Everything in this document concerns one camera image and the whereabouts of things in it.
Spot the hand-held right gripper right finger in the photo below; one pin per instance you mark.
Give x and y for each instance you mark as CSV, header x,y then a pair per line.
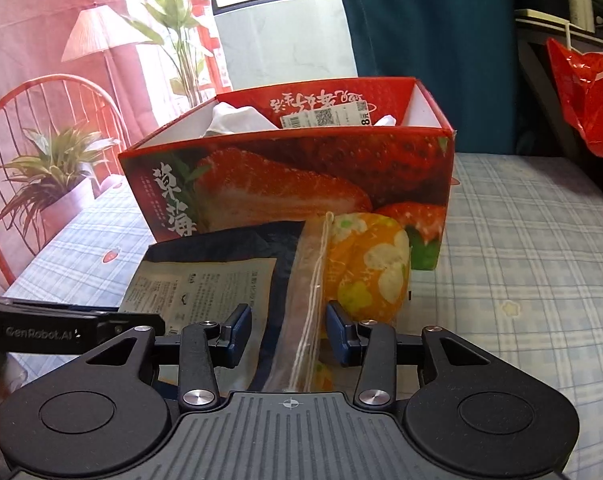
x,y
337,332

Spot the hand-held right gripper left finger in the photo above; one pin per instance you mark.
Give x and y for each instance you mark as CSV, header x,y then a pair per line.
x,y
239,332

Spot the clear zip bag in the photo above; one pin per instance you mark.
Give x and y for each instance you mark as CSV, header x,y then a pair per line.
x,y
306,285

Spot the beige printed sachet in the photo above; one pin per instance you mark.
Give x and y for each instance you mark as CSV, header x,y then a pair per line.
x,y
206,285

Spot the red strawberry cardboard box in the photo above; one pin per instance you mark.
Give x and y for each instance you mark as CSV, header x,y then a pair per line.
x,y
281,170

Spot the white plastic packet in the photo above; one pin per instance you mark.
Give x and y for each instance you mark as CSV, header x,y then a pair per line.
x,y
236,120

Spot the small white packet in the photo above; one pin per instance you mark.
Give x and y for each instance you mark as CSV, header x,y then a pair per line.
x,y
386,121

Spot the plaid bed sheet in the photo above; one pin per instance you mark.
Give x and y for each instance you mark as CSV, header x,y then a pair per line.
x,y
506,260

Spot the pink printed backdrop cloth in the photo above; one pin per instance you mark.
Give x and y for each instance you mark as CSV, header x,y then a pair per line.
x,y
31,35

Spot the dark desk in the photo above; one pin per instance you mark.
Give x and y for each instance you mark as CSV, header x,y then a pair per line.
x,y
536,90

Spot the blue curtain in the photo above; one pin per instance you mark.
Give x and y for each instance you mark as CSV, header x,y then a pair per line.
x,y
421,25

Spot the red plastic bag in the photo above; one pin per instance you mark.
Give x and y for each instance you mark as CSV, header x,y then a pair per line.
x,y
591,105

